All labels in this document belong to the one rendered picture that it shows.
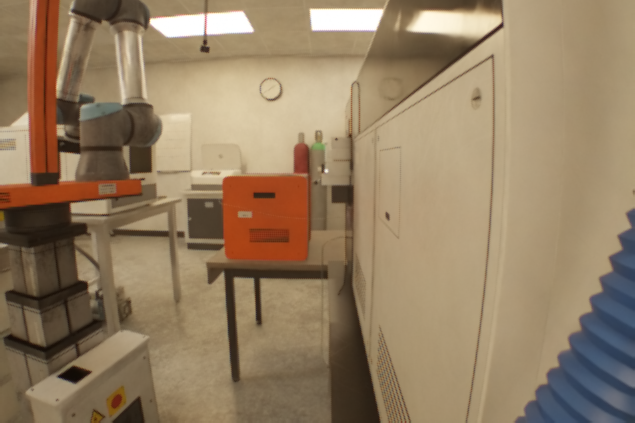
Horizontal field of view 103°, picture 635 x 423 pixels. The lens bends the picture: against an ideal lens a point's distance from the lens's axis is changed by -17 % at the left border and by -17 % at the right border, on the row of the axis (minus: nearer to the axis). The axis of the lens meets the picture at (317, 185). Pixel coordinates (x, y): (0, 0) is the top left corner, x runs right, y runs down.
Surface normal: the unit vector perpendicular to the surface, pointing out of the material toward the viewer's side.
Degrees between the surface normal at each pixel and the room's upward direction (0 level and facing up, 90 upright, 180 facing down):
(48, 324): 90
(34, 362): 90
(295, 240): 90
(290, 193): 90
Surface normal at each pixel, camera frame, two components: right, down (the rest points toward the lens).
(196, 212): -0.03, 0.08
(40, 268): 0.98, 0.02
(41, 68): 0.90, 0.04
